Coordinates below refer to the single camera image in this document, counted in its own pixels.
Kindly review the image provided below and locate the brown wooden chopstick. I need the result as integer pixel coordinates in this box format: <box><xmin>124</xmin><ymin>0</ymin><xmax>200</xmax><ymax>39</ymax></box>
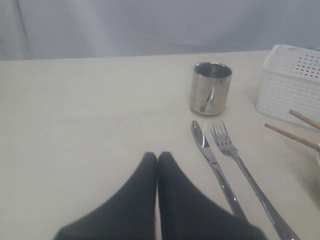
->
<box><xmin>289</xmin><ymin>109</ymin><xmax>320</xmax><ymax>130</ymax></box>
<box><xmin>264</xmin><ymin>123</ymin><xmax>320</xmax><ymax>152</ymax></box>

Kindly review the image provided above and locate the grey speckled ceramic bowl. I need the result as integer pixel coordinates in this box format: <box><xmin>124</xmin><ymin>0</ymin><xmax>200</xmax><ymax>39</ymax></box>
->
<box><xmin>315</xmin><ymin>150</ymin><xmax>320</xmax><ymax>165</ymax></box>

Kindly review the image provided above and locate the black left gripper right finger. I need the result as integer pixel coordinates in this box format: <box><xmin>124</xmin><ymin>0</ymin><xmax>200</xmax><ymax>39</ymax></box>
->
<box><xmin>157</xmin><ymin>152</ymin><xmax>266</xmax><ymax>240</ymax></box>

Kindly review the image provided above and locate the white perforated plastic basket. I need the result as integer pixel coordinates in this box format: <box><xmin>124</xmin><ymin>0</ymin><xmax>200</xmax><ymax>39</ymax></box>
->
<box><xmin>256</xmin><ymin>44</ymin><xmax>320</xmax><ymax>130</ymax></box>

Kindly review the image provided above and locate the silver foil packet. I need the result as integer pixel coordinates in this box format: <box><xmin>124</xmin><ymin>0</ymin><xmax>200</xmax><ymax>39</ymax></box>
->
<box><xmin>189</xmin><ymin>62</ymin><xmax>233</xmax><ymax>116</ymax></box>

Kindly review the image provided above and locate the silver metal table knife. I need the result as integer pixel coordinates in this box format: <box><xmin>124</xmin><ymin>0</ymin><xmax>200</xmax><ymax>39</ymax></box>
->
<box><xmin>191</xmin><ymin>120</ymin><xmax>248</xmax><ymax>222</ymax></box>

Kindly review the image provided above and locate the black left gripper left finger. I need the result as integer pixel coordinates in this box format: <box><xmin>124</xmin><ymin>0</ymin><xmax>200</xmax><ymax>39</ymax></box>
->
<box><xmin>55</xmin><ymin>152</ymin><xmax>158</xmax><ymax>240</ymax></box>

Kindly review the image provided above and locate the silver metal fork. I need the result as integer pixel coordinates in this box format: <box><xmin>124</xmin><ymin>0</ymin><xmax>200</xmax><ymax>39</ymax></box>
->
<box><xmin>211</xmin><ymin>119</ymin><xmax>300</xmax><ymax>240</ymax></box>

